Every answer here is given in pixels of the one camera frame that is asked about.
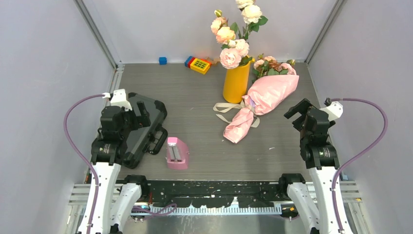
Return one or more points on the pink toy toaster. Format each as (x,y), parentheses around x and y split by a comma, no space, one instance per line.
(177,154)

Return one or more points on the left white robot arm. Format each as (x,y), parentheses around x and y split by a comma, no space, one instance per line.
(103,214)

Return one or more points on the black hard case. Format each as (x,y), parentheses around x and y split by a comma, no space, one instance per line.
(146,139)

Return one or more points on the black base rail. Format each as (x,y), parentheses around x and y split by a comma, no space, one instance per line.
(213,193)

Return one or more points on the peach roses in vase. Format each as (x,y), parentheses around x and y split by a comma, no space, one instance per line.
(234,39)

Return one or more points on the yellow toy block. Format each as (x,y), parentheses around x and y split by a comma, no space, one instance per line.
(199,65)

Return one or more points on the pink flower bouquet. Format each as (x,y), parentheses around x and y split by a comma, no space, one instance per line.
(275,81)

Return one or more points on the beige ribbon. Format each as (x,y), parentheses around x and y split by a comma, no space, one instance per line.
(225,107)

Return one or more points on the yellow vase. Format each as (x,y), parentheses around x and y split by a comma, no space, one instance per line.
(236,81)

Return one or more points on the blue cube block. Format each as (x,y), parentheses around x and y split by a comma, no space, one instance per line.
(162,60)

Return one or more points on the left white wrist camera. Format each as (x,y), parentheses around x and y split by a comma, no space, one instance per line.
(118,98)

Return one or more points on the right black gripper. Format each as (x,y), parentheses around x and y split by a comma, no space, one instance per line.
(302,107)

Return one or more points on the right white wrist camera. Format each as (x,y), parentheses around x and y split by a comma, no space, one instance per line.
(333,109)

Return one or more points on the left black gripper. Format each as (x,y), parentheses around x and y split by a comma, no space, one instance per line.
(143,119)

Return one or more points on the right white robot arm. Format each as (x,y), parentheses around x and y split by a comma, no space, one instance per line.
(326,214)

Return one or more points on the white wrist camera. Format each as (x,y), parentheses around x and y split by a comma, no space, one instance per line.
(118,98)
(333,109)

